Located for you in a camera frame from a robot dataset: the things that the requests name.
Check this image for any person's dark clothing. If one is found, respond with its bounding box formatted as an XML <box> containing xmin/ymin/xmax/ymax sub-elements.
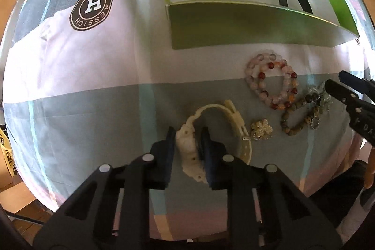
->
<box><xmin>307</xmin><ymin>160</ymin><xmax>375</xmax><ymax>239</ymax></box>

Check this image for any cream white wrist watch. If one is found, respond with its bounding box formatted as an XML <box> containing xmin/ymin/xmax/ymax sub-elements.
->
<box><xmin>175</xmin><ymin>100</ymin><xmax>254</xmax><ymax>184</ymax></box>

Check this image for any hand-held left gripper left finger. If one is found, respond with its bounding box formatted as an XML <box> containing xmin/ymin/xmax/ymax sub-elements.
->
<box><xmin>32</xmin><ymin>127</ymin><xmax>176</xmax><ymax>250</ymax></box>

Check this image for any clear green crystal bracelet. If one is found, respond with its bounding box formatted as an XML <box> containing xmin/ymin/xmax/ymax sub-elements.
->
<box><xmin>306</xmin><ymin>82</ymin><xmax>333</xmax><ymax>130</ymax></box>

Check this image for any pearl flower brooch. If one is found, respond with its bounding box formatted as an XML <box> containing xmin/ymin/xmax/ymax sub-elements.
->
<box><xmin>249</xmin><ymin>118</ymin><xmax>274</xmax><ymax>140</ymax></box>

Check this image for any pink bead bracelet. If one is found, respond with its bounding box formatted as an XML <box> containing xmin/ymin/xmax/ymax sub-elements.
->
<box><xmin>244</xmin><ymin>52</ymin><xmax>299</xmax><ymax>110</ymax></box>

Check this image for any person's right hand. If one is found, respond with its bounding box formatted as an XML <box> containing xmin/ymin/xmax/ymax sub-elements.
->
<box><xmin>364</xmin><ymin>147</ymin><xmax>375</xmax><ymax>190</ymax></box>

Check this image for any brown green bead bracelet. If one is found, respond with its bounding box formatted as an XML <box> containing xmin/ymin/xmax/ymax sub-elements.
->
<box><xmin>280</xmin><ymin>93</ymin><xmax>323</xmax><ymax>136</ymax></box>

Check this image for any yellow bag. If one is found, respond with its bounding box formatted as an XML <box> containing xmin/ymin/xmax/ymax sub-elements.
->
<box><xmin>0</xmin><ymin>128</ymin><xmax>15</xmax><ymax>178</ymax></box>

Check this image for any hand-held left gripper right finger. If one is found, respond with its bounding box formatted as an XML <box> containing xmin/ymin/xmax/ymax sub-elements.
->
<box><xmin>199</xmin><ymin>126</ymin><xmax>343</xmax><ymax>250</ymax></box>

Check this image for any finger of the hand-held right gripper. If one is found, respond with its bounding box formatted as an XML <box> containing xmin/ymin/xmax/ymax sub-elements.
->
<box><xmin>325</xmin><ymin>79</ymin><xmax>370</xmax><ymax>110</ymax></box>
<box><xmin>339</xmin><ymin>71</ymin><xmax>375</xmax><ymax>95</ymax></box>

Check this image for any patchwork printed bedsheet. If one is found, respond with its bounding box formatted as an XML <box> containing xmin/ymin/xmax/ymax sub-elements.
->
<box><xmin>0</xmin><ymin>0</ymin><xmax>375</xmax><ymax>242</ymax></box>

